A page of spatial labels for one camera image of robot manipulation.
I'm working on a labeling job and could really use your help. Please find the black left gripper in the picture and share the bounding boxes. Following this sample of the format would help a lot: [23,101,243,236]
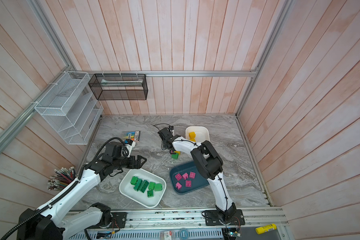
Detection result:
[112,155,147,170]

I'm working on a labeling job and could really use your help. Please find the green lego cube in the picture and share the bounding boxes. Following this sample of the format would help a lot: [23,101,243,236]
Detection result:
[154,183,163,192]
[130,176,139,185]
[171,153,179,160]
[148,182,156,191]

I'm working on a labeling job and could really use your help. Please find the dark green 2x4 lego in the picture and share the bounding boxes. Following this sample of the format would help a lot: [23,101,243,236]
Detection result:
[139,180,150,193]

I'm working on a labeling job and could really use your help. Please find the green square lego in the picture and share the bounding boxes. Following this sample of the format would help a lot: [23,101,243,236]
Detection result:
[147,190,154,198]

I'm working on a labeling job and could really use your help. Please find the long green lego brick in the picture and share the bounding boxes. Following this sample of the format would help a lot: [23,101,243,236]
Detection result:
[134,179,143,191]

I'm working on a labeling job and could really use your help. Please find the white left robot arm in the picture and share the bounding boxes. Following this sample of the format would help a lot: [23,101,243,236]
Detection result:
[2,137,147,240]

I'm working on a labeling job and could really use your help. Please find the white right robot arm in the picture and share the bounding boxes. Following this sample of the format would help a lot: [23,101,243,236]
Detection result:
[158,128,237,221]

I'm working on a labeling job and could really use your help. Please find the white rectangular bin near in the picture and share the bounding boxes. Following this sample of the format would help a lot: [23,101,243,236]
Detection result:
[119,169,167,209]

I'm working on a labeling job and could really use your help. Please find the white rectangular bin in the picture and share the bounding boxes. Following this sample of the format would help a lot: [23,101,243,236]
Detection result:
[185,126,210,143]
[119,169,167,209]

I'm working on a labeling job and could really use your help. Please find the highlighter marker pack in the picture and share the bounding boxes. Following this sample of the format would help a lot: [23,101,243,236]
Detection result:
[123,131,141,142]

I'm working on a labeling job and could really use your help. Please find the white rectangular bin far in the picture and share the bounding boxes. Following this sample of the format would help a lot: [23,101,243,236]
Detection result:
[185,126,210,143]

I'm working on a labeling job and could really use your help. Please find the teal rectangular bin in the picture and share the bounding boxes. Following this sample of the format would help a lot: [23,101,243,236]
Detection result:
[169,162,209,195]

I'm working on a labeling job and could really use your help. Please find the red cup of pencils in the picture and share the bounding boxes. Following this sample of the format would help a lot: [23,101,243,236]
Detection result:
[47,167,77,191]

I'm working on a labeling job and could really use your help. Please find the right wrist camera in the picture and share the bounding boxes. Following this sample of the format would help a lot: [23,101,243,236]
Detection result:
[168,126,175,135]

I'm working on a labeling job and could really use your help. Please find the black mesh wall basket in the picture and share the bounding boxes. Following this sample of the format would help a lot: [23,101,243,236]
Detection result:
[89,73,149,101]

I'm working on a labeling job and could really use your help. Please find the white wire mesh shelf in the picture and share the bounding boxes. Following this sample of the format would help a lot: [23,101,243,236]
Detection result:
[35,72,103,145]

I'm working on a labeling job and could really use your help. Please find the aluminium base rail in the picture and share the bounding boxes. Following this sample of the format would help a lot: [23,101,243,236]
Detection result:
[66,207,294,240]

